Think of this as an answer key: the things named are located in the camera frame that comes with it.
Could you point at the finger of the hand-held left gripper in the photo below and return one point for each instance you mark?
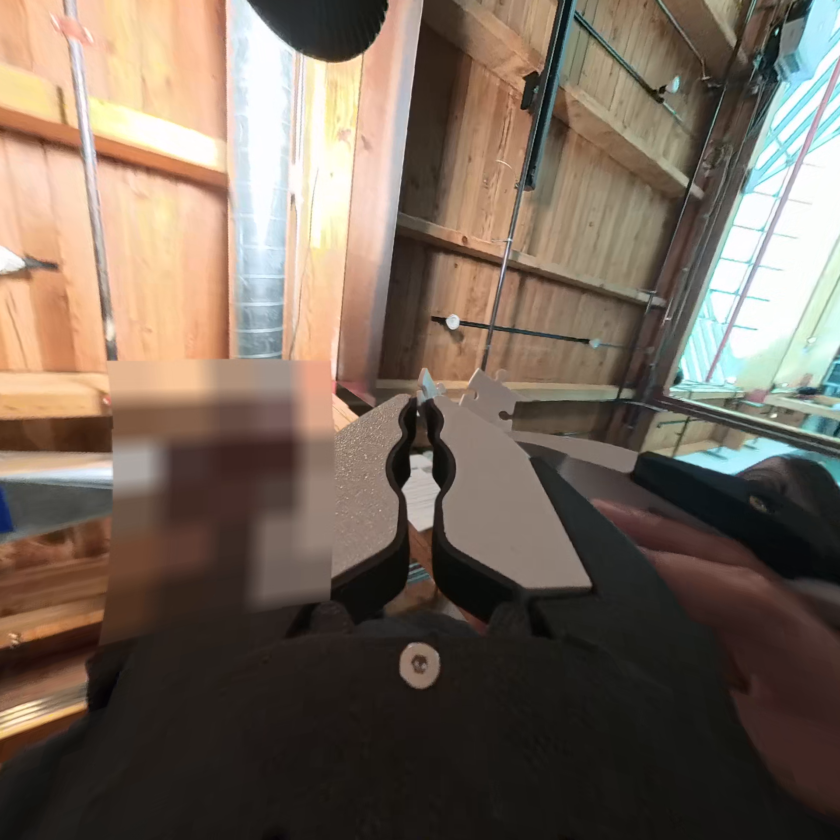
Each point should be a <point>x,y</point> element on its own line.
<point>584,456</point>

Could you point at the black ceiling track rail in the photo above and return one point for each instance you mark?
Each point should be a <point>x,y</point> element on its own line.
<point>541,131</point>

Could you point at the curved puzzle piece assembly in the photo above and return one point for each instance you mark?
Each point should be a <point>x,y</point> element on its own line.
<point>489,400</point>

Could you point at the black ribbed rounded object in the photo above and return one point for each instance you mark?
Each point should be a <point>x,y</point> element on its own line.
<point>321,29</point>

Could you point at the silver round duct pipe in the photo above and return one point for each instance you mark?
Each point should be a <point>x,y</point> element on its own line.
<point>259,197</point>

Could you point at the person's left hand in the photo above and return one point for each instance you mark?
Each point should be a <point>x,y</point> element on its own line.
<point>754,623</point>

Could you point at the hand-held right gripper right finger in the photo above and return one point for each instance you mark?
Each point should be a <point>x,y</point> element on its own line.
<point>499,518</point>

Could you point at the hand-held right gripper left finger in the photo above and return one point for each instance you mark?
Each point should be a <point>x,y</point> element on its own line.
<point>364,499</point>

